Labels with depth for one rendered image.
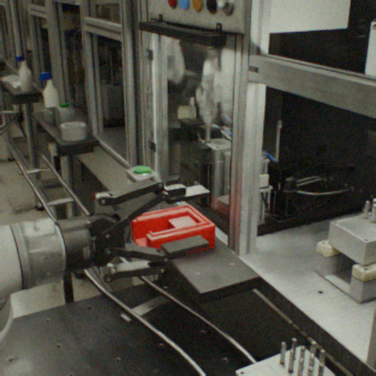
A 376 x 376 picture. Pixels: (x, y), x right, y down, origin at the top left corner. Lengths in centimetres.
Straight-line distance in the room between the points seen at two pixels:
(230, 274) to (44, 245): 49
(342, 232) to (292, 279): 14
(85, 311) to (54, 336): 11
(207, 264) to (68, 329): 41
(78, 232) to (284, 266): 53
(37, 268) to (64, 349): 60
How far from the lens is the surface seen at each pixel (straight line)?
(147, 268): 79
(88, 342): 128
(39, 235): 70
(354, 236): 101
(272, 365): 84
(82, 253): 71
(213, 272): 108
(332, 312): 100
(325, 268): 108
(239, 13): 101
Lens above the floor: 147
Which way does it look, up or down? 23 degrees down
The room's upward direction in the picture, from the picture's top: straight up
